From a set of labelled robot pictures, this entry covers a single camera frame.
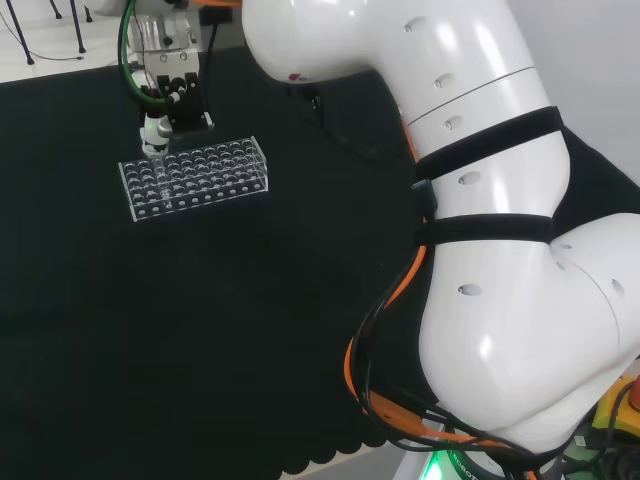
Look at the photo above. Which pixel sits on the clear glass test tube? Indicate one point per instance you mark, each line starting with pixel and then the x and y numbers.
pixel 162 177

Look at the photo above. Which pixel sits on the yellow stop button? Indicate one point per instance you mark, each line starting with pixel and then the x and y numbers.
pixel 617 405

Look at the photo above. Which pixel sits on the clear plastic test tube rack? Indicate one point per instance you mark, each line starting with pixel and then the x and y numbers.
pixel 200 175

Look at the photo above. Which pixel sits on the dark tripod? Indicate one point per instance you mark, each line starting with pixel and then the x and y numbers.
pixel 22 35

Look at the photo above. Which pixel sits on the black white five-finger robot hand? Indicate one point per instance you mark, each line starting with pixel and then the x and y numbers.
pixel 185 102

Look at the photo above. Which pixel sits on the black bench cloth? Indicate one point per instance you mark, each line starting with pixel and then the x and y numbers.
pixel 200 310

